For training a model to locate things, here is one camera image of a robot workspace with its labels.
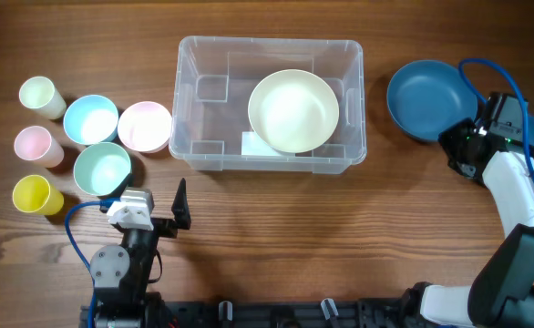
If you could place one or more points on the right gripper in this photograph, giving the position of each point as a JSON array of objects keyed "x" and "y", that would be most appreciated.
[{"x": 450, "y": 143}]

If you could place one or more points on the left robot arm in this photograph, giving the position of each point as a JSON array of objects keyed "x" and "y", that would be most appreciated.
[{"x": 121, "y": 273}]

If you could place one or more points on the mint green plastic bowl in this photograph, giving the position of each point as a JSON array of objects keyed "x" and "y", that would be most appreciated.
[{"x": 100, "y": 168}]

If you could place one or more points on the cream plate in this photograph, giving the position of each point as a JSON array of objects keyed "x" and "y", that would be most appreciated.
[{"x": 293, "y": 111}]

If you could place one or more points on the pink plastic bowl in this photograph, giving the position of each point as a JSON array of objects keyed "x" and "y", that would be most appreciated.
[{"x": 145, "y": 127}]

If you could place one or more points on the light blue plastic bowl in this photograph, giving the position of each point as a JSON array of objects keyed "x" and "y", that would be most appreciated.
[{"x": 91, "y": 119}]

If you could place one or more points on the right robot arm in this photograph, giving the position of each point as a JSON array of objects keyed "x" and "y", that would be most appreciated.
[{"x": 502, "y": 295}]

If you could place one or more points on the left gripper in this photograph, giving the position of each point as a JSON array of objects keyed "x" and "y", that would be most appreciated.
[{"x": 169, "y": 227}]

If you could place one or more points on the pink plastic cup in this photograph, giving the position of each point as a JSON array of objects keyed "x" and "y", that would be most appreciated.
[{"x": 37, "y": 145}]

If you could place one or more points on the pale green plastic cup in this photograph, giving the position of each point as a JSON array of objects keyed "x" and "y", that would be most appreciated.
[{"x": 41, "y": 96}]

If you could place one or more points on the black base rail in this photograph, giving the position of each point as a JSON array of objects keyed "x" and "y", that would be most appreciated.
[{"x": 327, "y": 313}]

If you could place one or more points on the yellow plastic cup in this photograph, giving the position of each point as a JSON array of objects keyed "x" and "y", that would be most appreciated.
[{"x": 34, "y": 194}]

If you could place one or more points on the clear plastic storage container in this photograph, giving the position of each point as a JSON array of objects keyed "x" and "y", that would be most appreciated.
[{"x": 215, "y": 78}]

